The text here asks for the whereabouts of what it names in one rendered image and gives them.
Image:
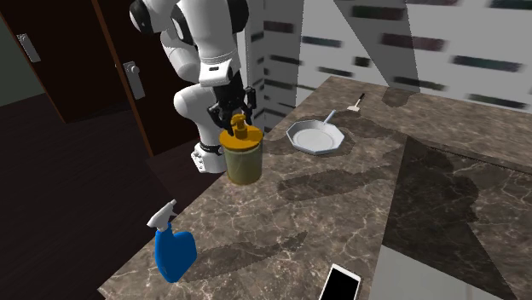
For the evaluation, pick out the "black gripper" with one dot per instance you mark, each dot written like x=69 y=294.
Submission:
x=229 y=93

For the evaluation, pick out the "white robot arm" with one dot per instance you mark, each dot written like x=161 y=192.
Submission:
x=216 y=33

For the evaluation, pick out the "olive soap dispenser orange pump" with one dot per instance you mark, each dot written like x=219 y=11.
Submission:
x=243 y=164

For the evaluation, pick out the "white octagonal pan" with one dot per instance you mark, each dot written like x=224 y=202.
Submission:
x=315 y=139

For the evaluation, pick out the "blue spray bottle white trigger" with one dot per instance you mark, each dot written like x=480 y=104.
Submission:
x=174 y=255

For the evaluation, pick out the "white phone black screen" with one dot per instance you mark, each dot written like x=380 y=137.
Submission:
x=340 y=284

